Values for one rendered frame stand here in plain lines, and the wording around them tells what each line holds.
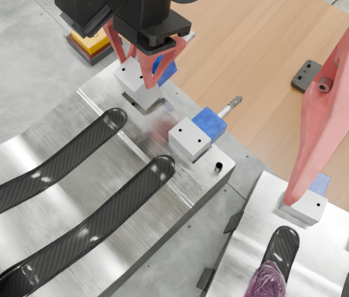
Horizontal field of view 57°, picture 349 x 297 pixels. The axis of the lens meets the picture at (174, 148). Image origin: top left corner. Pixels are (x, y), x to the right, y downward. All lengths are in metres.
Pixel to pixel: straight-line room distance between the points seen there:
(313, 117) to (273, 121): 0.44
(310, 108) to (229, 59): 0.50
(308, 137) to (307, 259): 0.35
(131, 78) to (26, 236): 0.24
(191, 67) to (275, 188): 0.29
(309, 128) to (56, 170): 0.40
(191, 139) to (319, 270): 0.25
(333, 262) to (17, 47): 0.68
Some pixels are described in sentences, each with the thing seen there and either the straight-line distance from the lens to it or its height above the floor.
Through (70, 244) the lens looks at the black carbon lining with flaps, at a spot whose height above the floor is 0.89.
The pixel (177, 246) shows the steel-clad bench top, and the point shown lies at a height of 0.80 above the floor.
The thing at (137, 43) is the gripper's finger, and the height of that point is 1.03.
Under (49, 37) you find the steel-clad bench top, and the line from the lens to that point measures 0.75.
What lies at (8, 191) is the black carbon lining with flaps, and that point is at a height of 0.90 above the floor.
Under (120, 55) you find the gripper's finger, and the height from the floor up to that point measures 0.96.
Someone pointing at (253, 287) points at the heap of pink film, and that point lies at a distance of 0.44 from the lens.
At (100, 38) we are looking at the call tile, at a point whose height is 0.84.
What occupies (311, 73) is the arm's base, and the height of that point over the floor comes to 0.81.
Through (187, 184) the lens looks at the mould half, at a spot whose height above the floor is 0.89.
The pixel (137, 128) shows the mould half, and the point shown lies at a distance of 0.49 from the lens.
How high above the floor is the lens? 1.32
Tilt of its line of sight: 67 degrees down
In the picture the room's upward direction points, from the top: 1 degrees counter-clockwise
